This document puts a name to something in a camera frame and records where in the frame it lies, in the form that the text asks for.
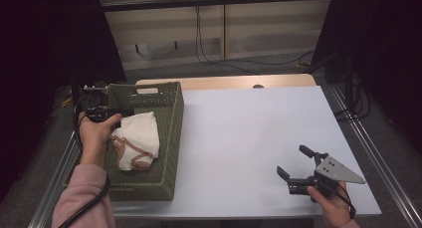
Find cream garment with brown trim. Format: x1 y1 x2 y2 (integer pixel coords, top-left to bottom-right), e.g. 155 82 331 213
109 111 161 172

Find yellow cable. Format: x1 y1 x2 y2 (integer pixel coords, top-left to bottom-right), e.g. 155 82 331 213
53 92 74 110

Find right hand-held gripper black cable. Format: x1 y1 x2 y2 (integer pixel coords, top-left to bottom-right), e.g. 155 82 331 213
327 180 358 220

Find green woven basket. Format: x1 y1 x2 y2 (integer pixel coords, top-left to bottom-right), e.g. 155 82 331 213
63 81 185 202

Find black wall cable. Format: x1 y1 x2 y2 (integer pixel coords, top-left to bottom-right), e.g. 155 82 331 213
194 5 317 75

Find black metal stand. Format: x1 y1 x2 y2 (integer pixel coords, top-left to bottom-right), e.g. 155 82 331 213
71 72 85 129

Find aluminium rail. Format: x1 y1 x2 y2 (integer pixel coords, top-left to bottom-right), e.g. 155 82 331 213
28 131 84 228
329 87 422 228

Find white table mat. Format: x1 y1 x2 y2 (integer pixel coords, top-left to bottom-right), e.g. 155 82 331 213
110 86 382 220

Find black floor cables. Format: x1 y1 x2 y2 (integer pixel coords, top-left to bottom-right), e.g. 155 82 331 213
332 78 372 121

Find black curtain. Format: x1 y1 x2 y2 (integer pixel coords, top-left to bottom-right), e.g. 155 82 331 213
0 0 127 202
312 0 422 152

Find person's left hand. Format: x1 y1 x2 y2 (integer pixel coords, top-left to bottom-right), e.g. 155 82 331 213
78 112 123 166

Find light wooden table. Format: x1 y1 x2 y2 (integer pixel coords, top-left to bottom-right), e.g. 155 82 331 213
135 73 317 92

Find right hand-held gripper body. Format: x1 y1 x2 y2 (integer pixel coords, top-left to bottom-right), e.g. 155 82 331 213
287 151 367 203

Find person's right hand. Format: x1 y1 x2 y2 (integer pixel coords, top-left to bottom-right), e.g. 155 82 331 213
307 181 354 228

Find black horizontal bar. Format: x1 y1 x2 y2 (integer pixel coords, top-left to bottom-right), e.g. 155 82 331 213
99 0 334 13

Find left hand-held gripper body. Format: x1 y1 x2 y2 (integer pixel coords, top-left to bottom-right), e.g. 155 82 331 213
80 84 115 123

